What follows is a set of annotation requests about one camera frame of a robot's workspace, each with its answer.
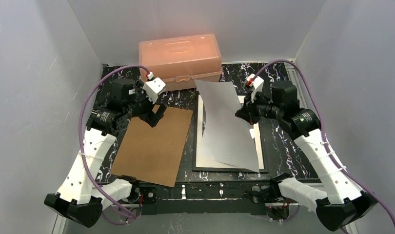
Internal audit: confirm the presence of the cat photo print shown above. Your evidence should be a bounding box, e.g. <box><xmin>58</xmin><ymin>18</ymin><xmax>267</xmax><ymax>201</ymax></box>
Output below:
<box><xmin>196</xmin><ymin>80</ymin><xmax>259</xmax><ymax>173</ymax></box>

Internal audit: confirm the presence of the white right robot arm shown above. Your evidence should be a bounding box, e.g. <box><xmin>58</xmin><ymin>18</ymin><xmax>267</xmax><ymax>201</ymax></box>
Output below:
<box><xmin>235</xmin><ymin>75</ymin><xmax>377</xmax><ymax>231</ymax></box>

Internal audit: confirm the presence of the black picture frame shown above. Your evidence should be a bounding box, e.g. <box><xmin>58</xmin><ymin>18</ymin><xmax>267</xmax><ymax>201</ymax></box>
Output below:
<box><xmin>192</xmin><ymin>94</ymin><xmax>271</xmax><ymax>174</ymax></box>

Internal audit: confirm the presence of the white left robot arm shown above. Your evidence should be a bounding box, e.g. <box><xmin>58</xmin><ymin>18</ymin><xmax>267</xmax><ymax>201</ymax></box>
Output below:
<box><xmin>44</xmin><ymin>78</ymin><xmax>167</xmax><ymax>228</ymax></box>

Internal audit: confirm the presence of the white mat board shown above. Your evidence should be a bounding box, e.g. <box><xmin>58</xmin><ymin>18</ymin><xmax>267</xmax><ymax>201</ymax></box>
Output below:
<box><xmin>195</xmin><ymin>94</ymin><xmax>265</xmax><ymax>170</ymax></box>

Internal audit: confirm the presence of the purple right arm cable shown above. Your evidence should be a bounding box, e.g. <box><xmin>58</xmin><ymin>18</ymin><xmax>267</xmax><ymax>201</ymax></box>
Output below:
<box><xmin>246</xmin><ymin>59</ymin><xmax>395</xmax><ymax>234</ymax></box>

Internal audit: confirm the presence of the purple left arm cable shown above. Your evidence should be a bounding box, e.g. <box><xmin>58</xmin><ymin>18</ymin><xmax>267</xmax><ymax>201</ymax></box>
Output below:
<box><xmin>79</xmin><ymin>65</ymin><xmax>153</xmax><ymax>226</ymax></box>

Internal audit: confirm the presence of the brown cardboard backing board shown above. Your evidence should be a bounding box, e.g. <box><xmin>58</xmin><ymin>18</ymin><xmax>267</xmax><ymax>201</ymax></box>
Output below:
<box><xmin>111</xmin><ymin>107</ymin><xmax>193</xmax><ymax>187</ymax></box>

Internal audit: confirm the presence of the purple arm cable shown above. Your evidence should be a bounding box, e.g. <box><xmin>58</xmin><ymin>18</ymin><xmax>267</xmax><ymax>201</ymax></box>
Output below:
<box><xmin>79</xmin><ymin>65</ymin><xmax>153</xmax><ymax>226</ymax></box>
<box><xmin>246</xmin><ymin>59</ymin><xmax>395</xmax><ymax>234</ymax></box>

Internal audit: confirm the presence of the pink plastic storage box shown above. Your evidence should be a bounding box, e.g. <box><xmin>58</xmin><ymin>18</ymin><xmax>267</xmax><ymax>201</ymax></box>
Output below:
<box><xmin>138</xmin><ymin>34</ymin><xmax>223</xmax><ymax>92</ymax></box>

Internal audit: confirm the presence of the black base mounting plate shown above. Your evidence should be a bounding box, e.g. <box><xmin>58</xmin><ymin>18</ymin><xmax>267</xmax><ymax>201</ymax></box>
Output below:
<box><xmin>108</xmin><ymin>180</ymin><xmax>301</xmax><ymax>215</ymax></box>

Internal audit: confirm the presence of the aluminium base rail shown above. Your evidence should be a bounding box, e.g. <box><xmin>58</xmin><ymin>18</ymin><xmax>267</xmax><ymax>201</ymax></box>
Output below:
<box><xmin>52</xmin><ymin>183</ymin><xmax>360</xmax><ymax>234</ymax></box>

